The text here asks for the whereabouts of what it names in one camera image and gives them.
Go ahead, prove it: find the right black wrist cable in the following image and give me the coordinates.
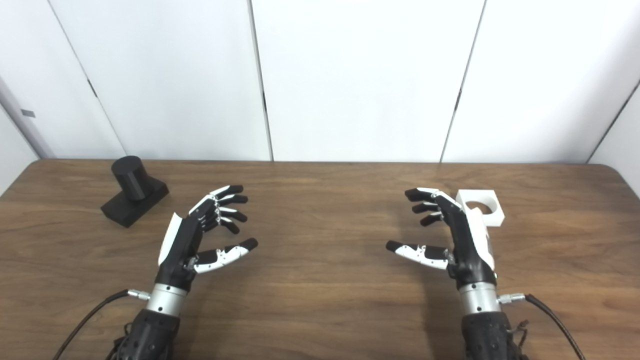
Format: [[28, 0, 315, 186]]
[[497, 293, 586, 360]]

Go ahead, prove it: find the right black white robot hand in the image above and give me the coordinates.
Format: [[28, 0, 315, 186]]
[[385, 187, 498, 290]]

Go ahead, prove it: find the black peg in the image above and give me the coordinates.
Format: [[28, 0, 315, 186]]
[[100, 155, 170, 229]]

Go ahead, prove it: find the white square piece with hole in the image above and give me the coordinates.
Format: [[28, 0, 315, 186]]
[[456, 189, 505, 228]]

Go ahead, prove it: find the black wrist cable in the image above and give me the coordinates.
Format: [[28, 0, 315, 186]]
[[52, 289, 151, 360], [497, 293, 586, 360]]

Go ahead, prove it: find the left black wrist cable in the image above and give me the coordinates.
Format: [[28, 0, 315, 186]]
[[52, 289, 151, 360]]

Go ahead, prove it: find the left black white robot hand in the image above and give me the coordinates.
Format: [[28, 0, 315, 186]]
[[156, 184, 259, 293]]

